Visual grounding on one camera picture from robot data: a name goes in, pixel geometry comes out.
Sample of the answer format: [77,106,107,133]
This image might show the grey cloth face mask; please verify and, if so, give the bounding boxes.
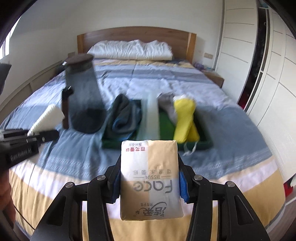
[158,93,195,156]

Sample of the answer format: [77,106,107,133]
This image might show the yellow textured towel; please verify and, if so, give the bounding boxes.
[173,95,200,144]

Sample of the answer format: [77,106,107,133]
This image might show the red object by wardrobe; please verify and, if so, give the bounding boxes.
[283,180,293,197]

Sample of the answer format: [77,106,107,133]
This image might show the dark teal fluffy towel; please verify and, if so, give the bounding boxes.
[104,94,142,141]

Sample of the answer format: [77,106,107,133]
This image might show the beige tissue pack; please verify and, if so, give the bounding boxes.
[120,140,183,221]

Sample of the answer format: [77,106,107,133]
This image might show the smoky glass pitcher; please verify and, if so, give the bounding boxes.
[61,54,107,134]

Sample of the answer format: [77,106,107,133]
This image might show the wooden headboard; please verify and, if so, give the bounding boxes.
[77,26,197,63]

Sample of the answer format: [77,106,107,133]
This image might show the right wooden nightstand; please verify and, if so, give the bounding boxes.
[203,71,224,88]

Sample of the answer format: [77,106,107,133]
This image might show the left wall switch plate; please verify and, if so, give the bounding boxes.
[68,52,76,57]

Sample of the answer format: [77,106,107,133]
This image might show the dark clothes pile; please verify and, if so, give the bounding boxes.
[56,61,66,75]

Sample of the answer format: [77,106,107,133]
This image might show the white sliding wardrobe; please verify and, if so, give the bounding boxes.
[215,1,295,181]

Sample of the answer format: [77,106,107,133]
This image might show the white pillow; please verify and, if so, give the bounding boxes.
[87,40,173,61]

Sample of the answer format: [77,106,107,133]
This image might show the window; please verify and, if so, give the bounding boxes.
[0,21,18,59]

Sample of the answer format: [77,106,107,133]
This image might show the striped bed quilt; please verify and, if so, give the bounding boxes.
[1,59,285,240]

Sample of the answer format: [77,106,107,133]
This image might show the white cloth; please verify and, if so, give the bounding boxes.
[27,104,65,136]

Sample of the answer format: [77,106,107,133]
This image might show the purple items on nightstand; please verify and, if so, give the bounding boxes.
[193,62,214,72]

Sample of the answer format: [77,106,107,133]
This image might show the right wall switch plate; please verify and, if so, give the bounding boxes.
[204,53,213,59]

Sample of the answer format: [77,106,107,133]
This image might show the wall switch plate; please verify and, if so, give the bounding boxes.
[204,53,213,59]
[68,52,76,57]

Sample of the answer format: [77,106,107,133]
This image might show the dark green tray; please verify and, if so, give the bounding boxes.
[101,109,213,151]

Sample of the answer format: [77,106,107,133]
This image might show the translucent plastic sleeve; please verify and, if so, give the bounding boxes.
[137,91,160,141]

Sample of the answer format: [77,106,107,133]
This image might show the person's left hand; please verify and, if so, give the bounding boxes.
[0,170,16,228]

